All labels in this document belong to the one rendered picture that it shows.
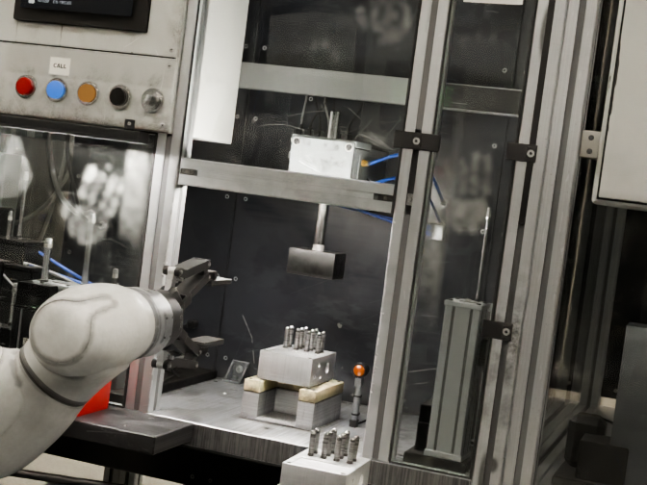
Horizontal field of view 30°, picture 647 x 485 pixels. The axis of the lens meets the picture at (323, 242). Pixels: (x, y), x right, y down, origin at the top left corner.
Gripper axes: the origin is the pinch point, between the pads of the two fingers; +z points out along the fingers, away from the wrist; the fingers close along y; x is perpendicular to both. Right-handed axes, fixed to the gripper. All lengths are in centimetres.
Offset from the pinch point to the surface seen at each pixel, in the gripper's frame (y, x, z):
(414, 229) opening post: 14.8, -22.4, 21.4
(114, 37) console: 39, 32, 21
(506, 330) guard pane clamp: 1.9, -38.5, 21.0
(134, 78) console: 33.0, 27.7, 20.5
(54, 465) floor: -112, 185, 283
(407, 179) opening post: 22.2, -20.3, 21.4
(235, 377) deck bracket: -20, 20, 62
